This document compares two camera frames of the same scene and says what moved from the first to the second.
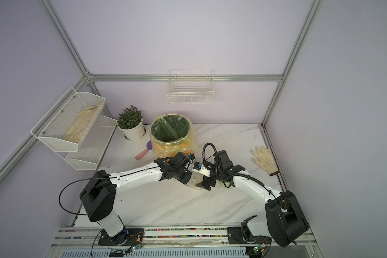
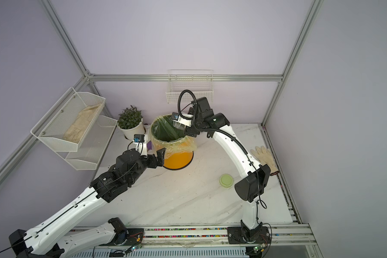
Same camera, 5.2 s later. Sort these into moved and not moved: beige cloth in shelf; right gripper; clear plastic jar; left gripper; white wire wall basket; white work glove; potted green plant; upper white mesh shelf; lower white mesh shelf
Moved: clear plastic jar; right gripper; left gripper
Not moved: beige cloth in shelf; upper white mesh shelf; white wire wall basket; lower white mesh shelf; potted green plant; white work glove
